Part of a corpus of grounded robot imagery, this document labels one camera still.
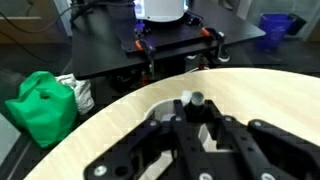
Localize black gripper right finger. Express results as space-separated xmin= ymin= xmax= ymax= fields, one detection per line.
xmin=202 ymin=99 xmax=320 ymax=180

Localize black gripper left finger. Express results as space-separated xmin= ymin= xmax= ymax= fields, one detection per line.
xmin=83 ymin=99 xmax=210 ymax=180

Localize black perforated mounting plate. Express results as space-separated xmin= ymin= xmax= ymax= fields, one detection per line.
xmin=120 ymin=9 xmax=221 ymax=55

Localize white plastic bag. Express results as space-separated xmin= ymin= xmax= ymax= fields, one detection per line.
xmin=54 ymin=73 xmax=95 ymax=116

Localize blue waste bin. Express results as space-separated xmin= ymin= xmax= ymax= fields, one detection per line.
xmin=258 ymin=12 xmax=296 ymax=49

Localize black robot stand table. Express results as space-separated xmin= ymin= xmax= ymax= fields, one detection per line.
xmin=70 ymin=0 xmax=267 ymax=81

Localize green plastic bag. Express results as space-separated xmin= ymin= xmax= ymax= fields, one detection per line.
xmin=3 ymin=70 xmax=79 ymax=149

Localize black clamp with orange handle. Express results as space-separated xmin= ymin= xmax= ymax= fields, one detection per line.
xmin=200 ymin=27 xmax=231 ymax=63
xmin=134 ymin=38 xmax=157 ymax=64

